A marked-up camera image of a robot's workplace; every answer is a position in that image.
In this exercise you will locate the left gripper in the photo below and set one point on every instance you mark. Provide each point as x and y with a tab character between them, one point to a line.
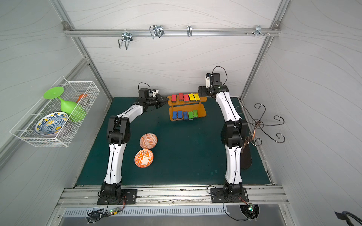
160	101

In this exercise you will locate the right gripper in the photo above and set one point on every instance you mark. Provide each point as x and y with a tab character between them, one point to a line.
201	91

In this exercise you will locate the yellow eraser top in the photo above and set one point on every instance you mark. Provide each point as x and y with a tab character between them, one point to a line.
191	97
196	97

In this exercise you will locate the orange wooden two-tier shelf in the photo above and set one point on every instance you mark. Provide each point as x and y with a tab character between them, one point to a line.
186	107

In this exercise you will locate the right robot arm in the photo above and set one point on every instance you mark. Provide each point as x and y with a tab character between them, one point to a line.
234	136

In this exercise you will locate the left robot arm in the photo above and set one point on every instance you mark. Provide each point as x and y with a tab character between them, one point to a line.
118	135

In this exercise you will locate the pink eraser leftmost top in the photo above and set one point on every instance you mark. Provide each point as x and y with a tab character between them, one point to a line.
173	98

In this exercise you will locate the orange geometric pattern bowl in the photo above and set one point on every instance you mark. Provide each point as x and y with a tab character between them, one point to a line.
148	141

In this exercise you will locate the orange floral pattern bowl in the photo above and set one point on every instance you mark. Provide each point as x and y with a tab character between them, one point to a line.
144	158

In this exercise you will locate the small metal hook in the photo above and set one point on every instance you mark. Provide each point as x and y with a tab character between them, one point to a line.
189	30

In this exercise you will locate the metal scroll hook stand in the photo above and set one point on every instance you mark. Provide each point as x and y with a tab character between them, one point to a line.
251	140

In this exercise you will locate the looped metal hook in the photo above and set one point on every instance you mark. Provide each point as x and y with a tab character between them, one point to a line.
156	31

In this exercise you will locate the double prong metal hook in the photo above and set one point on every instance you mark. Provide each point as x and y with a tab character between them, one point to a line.
125	40

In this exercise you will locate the orange utensil in basket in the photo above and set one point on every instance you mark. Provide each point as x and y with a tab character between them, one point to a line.
81	97

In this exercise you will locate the green plastic wine glass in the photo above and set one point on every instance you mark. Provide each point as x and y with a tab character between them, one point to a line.
75	111

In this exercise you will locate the white vent strip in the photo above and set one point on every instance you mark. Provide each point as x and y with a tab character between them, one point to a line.
132	211

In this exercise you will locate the blue yellow ceramic bowl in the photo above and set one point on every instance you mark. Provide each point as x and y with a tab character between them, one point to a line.
51	123

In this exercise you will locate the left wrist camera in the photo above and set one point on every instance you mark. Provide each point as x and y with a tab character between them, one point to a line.
147	93

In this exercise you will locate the right metal bracket hook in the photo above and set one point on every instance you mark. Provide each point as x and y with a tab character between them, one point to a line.
258	32

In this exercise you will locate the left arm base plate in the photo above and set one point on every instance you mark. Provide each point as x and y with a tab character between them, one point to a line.
125	196

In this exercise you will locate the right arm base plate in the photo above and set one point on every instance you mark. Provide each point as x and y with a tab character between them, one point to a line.
218	195

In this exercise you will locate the white wire basket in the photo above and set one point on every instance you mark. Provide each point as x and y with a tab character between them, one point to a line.
25	128

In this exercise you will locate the aluminium crossbar rail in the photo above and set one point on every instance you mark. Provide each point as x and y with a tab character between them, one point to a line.
196	32

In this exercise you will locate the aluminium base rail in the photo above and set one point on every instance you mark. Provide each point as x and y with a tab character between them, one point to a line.
171	195

